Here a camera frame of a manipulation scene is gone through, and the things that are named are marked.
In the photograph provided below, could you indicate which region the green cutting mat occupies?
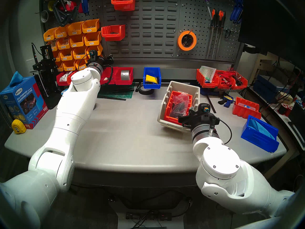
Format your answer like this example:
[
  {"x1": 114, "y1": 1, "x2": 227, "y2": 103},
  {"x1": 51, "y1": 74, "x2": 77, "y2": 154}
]
[{"x1": 97, "y1": 83, "x2": 135, "y2": 99}]

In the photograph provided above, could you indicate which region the red white tape roll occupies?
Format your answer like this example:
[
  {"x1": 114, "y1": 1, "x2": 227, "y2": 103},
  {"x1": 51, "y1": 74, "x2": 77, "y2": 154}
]
[{"x1": 59, "y1": 0, "x2": 77, "y2": 12}]

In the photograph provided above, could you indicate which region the blue yellow bar clamp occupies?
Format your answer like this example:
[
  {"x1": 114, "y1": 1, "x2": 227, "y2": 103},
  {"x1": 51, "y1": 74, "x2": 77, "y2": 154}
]
[{"x1": 218, "y1": 93, "x2": 235, "y2": 108}]

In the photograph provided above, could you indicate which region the yellow bin labelled M4-6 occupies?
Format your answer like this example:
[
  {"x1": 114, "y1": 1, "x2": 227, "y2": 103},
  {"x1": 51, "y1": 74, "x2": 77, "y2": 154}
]
[{"x1": 69, "y1": 35, "x2": 86, "y2": 48}]

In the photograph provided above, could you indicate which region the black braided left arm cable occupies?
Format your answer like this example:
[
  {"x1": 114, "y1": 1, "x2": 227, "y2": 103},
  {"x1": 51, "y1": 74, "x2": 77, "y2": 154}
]
[{"x1": 100, "y1": 65, "x2": 114, "y2": 86}]

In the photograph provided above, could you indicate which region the blue microfiber cloth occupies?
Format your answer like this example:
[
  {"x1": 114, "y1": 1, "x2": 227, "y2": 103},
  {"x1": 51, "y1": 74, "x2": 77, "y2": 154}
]
[
  {"x1": 9, "y1": 71, "x2": 24, "y2": 88},
  {"x1": 248, "y1": 119, "x2": 275, "y2": 139}
]

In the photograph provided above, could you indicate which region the blue cleaning cloths box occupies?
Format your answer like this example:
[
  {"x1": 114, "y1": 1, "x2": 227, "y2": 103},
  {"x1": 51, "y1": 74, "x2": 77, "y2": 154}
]
[{"x1": 0, "y1": 76, "x2": 49, "y2": 130}]

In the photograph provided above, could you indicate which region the left orange black screwdriver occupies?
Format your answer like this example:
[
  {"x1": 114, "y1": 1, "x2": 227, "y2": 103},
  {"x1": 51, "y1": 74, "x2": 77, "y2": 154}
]
[{"x1": 205, "y1": 9, "x2": 217, "y2": 59}]

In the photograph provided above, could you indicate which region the black power strip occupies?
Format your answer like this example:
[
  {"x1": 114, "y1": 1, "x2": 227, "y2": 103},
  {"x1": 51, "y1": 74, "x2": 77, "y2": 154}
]
[{"x1": 126, "y1": 211, "x2": 172, "y2": 221}]

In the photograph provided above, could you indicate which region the blue crate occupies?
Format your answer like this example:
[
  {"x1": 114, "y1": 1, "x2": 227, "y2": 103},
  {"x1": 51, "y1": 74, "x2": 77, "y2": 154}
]
[{"x1": 253, "y1": 75, "x2": 279, "y2": 98}]

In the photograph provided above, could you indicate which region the orange masking tape roll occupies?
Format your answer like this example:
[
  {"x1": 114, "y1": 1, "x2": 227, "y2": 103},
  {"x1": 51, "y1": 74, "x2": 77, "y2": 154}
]
[{"x1": 178, "y1": 31, "x2": 197, "y2": 52}]

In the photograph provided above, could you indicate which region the middle orange black screwdriver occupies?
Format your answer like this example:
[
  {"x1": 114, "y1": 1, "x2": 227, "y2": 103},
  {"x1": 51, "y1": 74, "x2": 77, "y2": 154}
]
[{"x1": 212, "y1": 10, "x2": 222, "y2": 59}]

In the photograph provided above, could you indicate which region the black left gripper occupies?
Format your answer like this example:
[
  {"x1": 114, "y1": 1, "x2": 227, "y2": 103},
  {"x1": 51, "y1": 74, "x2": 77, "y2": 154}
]
[{"x1": 97, "y1": 54, "x2": 114, "y2": 68}]

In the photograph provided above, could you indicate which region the yellow bin labelled M2.5-6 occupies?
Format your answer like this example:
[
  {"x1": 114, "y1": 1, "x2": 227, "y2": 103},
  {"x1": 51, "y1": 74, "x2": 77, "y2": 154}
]
[{"x1": 63, "y1": 60, "x2": 77, "y2": 72}]

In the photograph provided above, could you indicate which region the yellow bin labelled M3-6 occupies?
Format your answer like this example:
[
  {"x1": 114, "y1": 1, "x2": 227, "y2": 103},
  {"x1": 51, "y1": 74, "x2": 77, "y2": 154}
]
[{"x1": 86, "y1": 44, "x2": 103, "y2": 57}]

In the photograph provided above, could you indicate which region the yellow tape measure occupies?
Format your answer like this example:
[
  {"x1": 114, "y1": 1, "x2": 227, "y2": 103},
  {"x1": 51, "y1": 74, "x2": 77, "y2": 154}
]
[{"x1": 11, "y1": 119, "x2": 26, "y2": 135}]

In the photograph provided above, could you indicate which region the yellow bin labelled M4X4X6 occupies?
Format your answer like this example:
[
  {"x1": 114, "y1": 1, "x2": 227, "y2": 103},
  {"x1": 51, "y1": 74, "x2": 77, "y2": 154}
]
[{"x1": 57, "y1": 38, "x2": 72, "y2": 50}]

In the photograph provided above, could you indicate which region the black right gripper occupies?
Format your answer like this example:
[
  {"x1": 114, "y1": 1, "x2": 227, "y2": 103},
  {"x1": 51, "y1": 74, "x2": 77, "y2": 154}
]
[{"x1": 178, "y1": 110, "x2": 210, "y2": 131}]

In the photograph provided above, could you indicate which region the black monitor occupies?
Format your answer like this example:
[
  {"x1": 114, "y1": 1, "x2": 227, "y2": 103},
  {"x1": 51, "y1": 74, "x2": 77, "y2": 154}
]
[{"x1": 238, "y1": 0, "x2": 305, "y2": 71}]

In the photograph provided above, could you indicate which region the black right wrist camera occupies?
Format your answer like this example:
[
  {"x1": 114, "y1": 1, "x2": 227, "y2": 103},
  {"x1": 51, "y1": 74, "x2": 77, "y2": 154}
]
[{"x1": 197, "y1": 103, "x2": 211, "y2": 115}]

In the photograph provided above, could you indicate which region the blue plastic storage bin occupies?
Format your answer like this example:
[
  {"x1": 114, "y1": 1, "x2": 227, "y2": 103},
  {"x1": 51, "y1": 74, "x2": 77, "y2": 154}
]
[
  {"x1": 241, "y1": 115, "x2": 280, "y2": 153},
  {"x1": 143, "y1": 67, "x2": 162, "y2": 89}
]

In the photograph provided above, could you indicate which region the metal tool rack rail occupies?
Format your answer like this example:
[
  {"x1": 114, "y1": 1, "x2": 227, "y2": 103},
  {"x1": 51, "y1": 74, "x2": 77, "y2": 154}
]
[{"x1": 209, "y1": 25, "x2": 240, "y2": 33}]

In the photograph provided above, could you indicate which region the beige plastic storage bin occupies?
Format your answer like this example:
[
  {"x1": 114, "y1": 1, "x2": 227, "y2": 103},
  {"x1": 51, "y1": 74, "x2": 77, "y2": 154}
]
[{"x1": 157, "y1": 81, "x2": 200, "y2": 133}]

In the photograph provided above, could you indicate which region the yellow bin labelled M3-12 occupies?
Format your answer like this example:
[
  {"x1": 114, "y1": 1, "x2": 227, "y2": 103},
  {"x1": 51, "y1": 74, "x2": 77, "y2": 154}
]
[{"x1": 60, "y1": 49, "x2": 74, "y2": 62}]

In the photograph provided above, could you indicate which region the right orange black screwdriver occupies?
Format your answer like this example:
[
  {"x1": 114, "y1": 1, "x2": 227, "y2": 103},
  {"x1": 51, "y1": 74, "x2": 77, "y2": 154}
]
[{"x1": 217, "y1": 11, "x2": 226, "y2": 54}]

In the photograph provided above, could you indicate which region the orange black screwdriver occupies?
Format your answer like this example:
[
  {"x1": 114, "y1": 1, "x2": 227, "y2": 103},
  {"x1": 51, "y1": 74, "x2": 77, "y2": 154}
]
[
  {"x1": 205, "y1": 9, "x2": 217, "y2": 59},
  {"x1": 217, "y1": 11, "x2": 226, "y2": 54},
  {"x1": 212, "y1": 10, "x2": 222, "y2": 59}
]

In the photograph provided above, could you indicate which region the long black rod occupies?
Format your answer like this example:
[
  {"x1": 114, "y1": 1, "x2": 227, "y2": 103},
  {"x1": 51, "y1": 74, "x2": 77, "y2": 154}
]
[{"x1": 97, "y1": 95, "x2": 127, "y2": 101}]

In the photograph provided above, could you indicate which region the yellow bin labelled M3-8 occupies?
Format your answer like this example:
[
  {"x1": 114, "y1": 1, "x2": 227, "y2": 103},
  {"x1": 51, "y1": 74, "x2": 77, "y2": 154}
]
[{"x1": 72, "y1": 47, "x2": 88, "y2": 60}]

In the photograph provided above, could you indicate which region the black probe with cable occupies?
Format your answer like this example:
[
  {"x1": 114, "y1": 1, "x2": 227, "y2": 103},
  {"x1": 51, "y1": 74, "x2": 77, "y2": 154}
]
[{"x1": 31, "y1": 42, "x2": 43, "y2": 64}]

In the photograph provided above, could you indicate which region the white user manual leaflet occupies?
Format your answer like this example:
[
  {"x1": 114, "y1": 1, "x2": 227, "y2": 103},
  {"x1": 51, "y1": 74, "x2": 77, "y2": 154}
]
[{"x1": 199, "y1": 66, "x2": 217, "y2": 83}]

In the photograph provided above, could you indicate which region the clear bag of black parts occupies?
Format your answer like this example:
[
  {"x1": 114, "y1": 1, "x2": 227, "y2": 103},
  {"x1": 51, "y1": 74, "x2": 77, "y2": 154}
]
[{"x1": 170, "y1": 92, "x2": 191, "y2": 118}]

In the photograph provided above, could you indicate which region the yellow bin labelled M3X6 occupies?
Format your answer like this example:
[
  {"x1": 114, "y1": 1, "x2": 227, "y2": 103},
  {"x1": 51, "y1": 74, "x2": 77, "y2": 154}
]
[{"x1": 81, "y1": 19, "x2": 100, "y2": 34}]

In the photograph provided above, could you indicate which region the yellow bin labelled M3X8 BAD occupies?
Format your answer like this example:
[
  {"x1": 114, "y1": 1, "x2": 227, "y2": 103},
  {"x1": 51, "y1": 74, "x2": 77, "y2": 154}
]
[{"x1": 54, "y1": 26, "x2": 69, "y2": 39}]

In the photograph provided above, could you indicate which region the grey louvered panel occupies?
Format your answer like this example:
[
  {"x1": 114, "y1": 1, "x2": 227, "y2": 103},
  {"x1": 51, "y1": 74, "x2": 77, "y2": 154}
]
[{"x1": 102, "y1": 0, "x2": 181, "y2": 59}]

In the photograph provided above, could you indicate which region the short black rod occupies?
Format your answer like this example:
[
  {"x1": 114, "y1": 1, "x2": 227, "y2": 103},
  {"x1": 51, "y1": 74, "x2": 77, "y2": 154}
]
[{"x1": 206, "y1": 95, "x2": 217, "y2": 114}]

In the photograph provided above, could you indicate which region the blue spring clamp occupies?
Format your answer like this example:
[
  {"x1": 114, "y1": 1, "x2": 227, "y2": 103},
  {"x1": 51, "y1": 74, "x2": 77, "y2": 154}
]
[
  {"x1": 234, "y1": 0, "x2": 244, "y2": 24},
  {"x1": 229, "y1": 2, "x2": 239, "y2": 22}
]

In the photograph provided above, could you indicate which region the yellow bin labelled M2.5-5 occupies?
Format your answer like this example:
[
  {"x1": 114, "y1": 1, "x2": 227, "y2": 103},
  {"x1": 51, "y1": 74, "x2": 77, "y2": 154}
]
[{"x1": 75, "y1": 59, "x2": 90, "y2": 71}]

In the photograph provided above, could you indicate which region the yellow bin labelled M3-4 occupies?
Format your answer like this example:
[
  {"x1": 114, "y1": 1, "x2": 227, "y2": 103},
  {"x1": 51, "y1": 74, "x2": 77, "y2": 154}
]
[{"x1": 84, "y1": 31, "x2": 102, "y2": 47}]

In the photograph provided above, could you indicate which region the black metal stand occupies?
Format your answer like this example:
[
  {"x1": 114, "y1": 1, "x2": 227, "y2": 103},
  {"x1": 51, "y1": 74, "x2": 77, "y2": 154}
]
[{"x1": 32, "y1": 45, "x2": 63, "y2": 109}]

